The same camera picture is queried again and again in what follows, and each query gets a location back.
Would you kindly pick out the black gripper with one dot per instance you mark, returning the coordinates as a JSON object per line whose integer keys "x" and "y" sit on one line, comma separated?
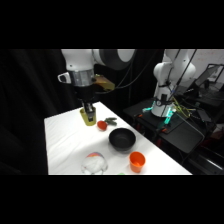
{"x": 86, "y": 94}

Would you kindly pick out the black bowl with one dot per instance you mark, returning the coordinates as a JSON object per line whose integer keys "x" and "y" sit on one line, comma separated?
{"x": 122, "y": 140}

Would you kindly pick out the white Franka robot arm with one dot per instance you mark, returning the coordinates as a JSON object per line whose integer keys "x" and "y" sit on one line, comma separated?
{"x": 80, "y": 61}

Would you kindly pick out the red toy tomato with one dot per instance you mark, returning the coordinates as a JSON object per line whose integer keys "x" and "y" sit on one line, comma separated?
{"x": 102, "y": 125}

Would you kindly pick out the green toy vegetable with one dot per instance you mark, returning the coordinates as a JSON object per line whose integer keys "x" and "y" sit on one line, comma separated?
{"x": 111, "y": 121}

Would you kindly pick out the black robot stand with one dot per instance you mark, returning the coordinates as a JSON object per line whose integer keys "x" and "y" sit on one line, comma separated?
{"x": 181, "y": 135}

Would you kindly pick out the small green light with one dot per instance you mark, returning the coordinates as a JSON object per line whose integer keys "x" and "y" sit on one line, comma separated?
{"x": 167, "y": 118}

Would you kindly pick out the dark monitor screen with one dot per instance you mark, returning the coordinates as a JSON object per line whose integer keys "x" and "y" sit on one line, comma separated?
{"x": 208, "y": 75}

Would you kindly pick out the white plush toy with rainbow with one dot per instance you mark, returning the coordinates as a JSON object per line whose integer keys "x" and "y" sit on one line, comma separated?
{"x": 94, "y": 165}

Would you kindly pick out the orange plastic cup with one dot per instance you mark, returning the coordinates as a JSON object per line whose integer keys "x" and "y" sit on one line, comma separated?
{"x": 137, "y": 163}

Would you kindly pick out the small green object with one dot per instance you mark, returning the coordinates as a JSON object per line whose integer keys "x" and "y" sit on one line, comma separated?
{"x": 121, "y": 173}

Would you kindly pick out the yellow plastic cup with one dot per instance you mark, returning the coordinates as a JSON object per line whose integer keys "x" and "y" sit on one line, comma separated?
{"x": 85, "y": 119}

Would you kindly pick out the black curtain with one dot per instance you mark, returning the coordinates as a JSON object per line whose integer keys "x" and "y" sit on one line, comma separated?
{"x": 30, "y": 86}

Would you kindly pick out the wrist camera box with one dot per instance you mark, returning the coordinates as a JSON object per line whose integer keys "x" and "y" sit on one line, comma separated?
{"x": 106, "y": 83}

